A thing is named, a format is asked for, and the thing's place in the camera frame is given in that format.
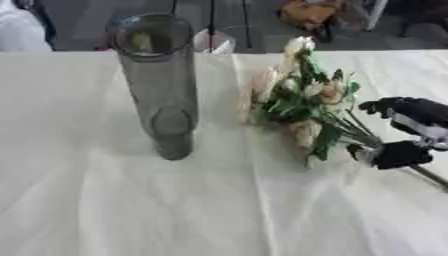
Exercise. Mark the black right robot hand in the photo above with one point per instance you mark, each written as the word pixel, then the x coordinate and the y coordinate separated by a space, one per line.
pixel 408 113

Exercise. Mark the white artificial flower bouquet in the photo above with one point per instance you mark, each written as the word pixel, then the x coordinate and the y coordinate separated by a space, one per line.
pixel 303 100

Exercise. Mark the tall grey glass vase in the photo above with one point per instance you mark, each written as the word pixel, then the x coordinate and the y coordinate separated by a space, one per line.
pixel 158 83

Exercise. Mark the brown bag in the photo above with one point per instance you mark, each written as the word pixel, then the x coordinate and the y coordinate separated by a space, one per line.
pixel 312 15

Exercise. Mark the black tripod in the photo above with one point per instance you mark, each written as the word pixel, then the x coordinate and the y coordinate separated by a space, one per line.
pixel 212 23

